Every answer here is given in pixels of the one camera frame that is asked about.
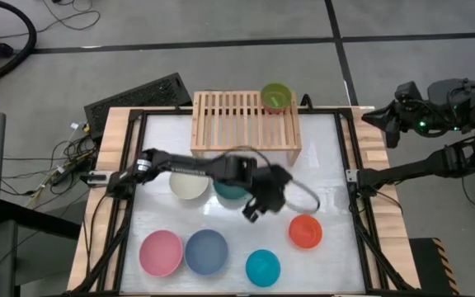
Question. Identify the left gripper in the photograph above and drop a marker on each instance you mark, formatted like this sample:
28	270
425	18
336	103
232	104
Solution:
272	187

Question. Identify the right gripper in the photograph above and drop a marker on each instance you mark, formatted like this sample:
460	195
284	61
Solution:
415	115

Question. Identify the dark green bowl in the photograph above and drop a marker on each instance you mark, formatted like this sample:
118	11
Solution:
229	192

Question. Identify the small orange-red plastic bowl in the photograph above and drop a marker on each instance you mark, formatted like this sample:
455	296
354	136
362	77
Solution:
305	231

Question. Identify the small cyan plastic bowl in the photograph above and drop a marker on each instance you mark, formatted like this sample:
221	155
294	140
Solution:
263	268

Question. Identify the cream white bowl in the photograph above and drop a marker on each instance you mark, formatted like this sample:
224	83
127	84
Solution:
188	189

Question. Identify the small lime green bowl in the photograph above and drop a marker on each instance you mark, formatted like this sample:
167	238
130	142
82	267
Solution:
276	97

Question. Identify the large grey-blue bowl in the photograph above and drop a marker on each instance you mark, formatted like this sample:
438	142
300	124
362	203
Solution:
206	251

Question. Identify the large pink bowl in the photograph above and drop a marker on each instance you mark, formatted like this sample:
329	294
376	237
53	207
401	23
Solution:
161	253

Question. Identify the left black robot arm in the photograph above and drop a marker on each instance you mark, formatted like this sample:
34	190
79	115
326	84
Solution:
192	167

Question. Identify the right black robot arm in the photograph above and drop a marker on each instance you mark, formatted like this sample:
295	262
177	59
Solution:
410	167

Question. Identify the wooden slatted shelf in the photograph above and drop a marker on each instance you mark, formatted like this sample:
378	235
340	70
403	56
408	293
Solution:
237	123

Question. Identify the black hazard striped mat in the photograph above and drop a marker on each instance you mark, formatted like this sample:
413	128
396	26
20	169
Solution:
431	264

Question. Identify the black power strip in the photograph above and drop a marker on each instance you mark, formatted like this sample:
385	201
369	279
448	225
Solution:
72	170

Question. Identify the white and yellow plug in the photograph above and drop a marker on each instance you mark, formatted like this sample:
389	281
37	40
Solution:
78	125

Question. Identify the black desk bar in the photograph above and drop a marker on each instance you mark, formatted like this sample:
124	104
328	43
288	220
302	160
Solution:
35	218

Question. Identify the black metal table frame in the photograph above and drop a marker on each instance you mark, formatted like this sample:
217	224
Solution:
163	111

